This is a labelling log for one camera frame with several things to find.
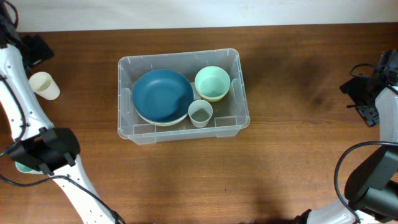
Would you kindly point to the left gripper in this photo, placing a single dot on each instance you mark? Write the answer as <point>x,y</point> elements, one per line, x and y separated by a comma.
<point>40,49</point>

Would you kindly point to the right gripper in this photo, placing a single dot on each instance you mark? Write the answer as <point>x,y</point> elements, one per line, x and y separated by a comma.
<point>352,88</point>

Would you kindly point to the cream plastic cup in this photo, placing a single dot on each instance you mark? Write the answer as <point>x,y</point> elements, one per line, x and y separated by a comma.
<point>44,85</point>

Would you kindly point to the mint green plastic cup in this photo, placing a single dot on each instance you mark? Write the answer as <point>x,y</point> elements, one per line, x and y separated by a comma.
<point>27,170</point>

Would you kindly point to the dark blue plate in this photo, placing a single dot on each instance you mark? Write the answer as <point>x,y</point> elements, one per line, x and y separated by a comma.
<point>162,96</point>

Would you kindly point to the clear plastic storage container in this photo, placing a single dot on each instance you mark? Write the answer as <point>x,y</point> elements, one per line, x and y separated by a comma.
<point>230,114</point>

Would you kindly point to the yellow bowl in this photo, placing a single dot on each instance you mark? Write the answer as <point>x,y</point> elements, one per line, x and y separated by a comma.
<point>212,96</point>

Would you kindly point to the mint green bowl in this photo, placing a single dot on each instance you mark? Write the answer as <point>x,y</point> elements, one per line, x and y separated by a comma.
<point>212,78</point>

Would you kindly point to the cream plate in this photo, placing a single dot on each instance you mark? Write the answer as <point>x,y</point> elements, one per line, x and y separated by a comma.
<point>160,116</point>

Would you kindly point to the grey plastic cup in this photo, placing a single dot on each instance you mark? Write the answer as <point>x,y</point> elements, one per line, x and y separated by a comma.
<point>200,112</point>

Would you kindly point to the pale yellow-cream plate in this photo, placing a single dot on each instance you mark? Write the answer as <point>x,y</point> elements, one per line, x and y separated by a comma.
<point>169,123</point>

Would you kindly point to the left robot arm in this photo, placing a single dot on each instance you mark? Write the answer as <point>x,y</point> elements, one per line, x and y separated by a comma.
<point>38,144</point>

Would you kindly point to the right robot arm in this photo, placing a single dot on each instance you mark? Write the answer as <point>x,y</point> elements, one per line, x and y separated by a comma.
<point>370,194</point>

